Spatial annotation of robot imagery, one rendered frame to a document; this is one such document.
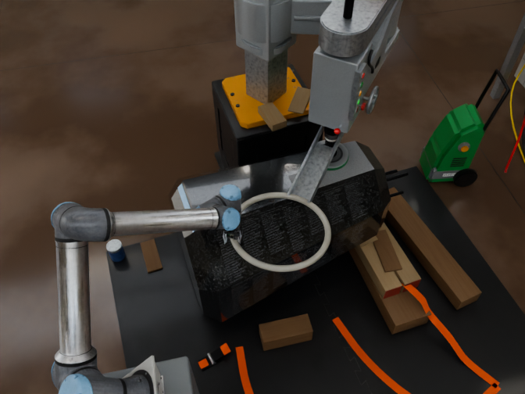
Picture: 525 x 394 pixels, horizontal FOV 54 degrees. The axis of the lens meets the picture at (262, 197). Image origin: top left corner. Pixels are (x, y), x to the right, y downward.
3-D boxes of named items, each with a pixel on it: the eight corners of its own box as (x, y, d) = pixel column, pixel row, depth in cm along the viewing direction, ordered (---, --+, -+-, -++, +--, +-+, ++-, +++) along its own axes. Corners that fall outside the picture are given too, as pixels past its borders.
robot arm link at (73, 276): (62, 412, 184) (54, 207, 172) (50, 391, 198) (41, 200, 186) (104, 399, 193) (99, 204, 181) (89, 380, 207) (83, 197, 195)
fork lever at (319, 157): (333, 92, 286) (333, 87, 282) (366, 102, 281) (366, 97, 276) (281, 195, 263) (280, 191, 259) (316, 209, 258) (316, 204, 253)
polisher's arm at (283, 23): (233, 43, 288) (230, 2, 269) (240, 10, 310) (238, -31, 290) (366, 48, 284) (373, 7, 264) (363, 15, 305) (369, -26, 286)
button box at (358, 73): (352, 109, 253) (361, 61, 231) (358, 111, 252) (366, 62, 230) (347, 119, 248) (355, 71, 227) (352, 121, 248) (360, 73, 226)
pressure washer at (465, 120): (459, 153, 407) (497, 62, 340) (473, 187, 385) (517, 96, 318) (416, 155, 406) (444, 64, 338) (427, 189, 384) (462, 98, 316)
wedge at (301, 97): (297, 92, 336) (298, 86, 332) (312, 95, 333) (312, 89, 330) (287, 111, 324) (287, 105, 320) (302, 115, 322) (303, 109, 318)
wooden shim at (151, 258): (140, 243, 353) (140, 242, 352) (154, 239, 355) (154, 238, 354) (148, 273, 338) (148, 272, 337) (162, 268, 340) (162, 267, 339)
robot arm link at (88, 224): (69, 212, 164) (244, 205, 204) (59, 206, 174) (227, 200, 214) (69, 247, 166) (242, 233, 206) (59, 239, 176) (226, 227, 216)
